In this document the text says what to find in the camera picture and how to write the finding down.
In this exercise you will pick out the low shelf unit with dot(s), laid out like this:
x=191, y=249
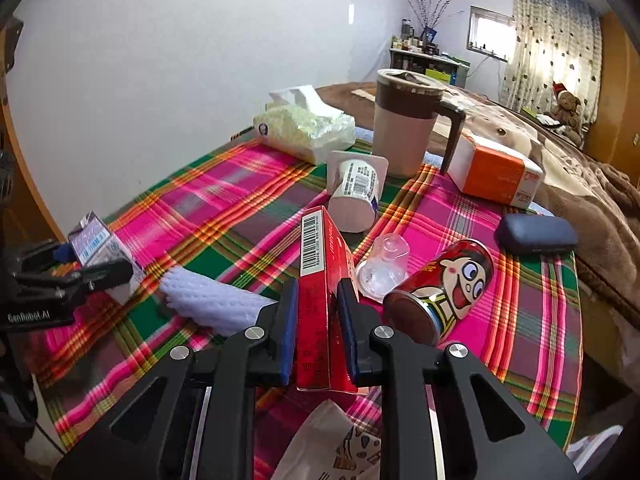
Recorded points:
x=425, y=67

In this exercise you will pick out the red snack packet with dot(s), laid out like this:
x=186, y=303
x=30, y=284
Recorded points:
x=450, y=285

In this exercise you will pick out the small window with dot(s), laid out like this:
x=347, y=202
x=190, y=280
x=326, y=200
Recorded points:
x=487, y=27

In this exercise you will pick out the heart patterned curtain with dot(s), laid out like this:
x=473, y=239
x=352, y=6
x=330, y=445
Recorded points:
x=550, y=35

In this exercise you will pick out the wooden wardrobe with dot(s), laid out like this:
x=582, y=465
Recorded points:
x=620, y=85

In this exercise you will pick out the brown lidded mug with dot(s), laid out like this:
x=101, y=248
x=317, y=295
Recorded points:
x=402, y=125

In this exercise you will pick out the dark blue glasses case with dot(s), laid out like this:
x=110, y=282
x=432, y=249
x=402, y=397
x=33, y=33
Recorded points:
x=535, y=234

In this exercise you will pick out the purple milk carton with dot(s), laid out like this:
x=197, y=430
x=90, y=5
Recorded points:
x=97, y=242

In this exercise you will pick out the white foam fruit net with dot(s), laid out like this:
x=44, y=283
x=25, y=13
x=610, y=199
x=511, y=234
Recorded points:
x=210, y=300

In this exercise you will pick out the group of bottles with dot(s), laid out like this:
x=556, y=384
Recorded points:
x=417, y=40

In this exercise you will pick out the clear plastic cup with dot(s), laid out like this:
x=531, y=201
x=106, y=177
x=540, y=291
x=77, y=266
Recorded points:
x=382, y=270

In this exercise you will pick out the printed paper bag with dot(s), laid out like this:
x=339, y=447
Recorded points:
x=320, y=440

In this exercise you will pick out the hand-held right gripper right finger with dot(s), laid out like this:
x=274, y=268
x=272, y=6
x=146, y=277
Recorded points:
x=350, y=332

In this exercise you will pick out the soft tissue pack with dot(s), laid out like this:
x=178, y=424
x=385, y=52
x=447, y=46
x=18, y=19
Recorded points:
x=305, y=127

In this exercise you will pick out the orange and white box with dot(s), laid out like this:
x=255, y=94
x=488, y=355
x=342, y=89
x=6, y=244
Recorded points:
x=495, y=170

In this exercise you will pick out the pink plaid tablecloth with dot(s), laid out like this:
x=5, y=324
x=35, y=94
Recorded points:
x=225, y=210

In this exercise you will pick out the red cardboard box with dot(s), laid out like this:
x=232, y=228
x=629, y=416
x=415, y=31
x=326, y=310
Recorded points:
x=320, y=260

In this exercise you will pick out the white yogurt cup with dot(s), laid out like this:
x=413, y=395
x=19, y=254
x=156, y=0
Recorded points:
x=352, y=190

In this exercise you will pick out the wooden door frame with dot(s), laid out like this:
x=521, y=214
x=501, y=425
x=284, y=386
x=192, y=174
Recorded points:
x=22, y=202

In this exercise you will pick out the brown teddy bear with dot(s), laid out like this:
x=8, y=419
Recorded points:
x=567, y=110

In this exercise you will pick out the dry branch bouquet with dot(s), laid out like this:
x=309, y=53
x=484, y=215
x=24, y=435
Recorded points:
x=425, y=10

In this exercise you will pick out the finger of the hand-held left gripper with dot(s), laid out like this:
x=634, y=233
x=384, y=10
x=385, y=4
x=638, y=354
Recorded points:
x=50, y=252
x=95, y=280

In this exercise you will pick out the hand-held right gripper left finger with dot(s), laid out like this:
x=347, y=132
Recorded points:
x=286, y=332

